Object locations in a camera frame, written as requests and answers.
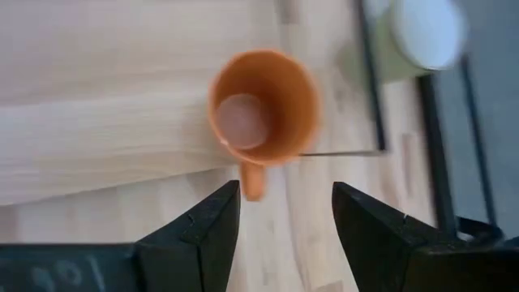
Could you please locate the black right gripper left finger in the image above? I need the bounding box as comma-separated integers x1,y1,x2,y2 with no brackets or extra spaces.
134,180,242,292

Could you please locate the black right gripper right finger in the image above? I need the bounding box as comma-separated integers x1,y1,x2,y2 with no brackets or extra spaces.
331,181,443,292

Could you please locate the orange coffee mug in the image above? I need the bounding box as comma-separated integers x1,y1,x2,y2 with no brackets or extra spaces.
207,48,321,203

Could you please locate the green and white coffee mug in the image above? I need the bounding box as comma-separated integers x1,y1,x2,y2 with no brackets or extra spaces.
339,0,468,84

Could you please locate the thin black bar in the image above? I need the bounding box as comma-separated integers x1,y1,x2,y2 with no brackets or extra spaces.
460,55,499,226

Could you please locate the light wooden board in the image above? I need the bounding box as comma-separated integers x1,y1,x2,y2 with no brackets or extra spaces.
0,0,287,207

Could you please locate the black metal rack frame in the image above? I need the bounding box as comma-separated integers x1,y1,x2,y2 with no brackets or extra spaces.
298,0,388,157

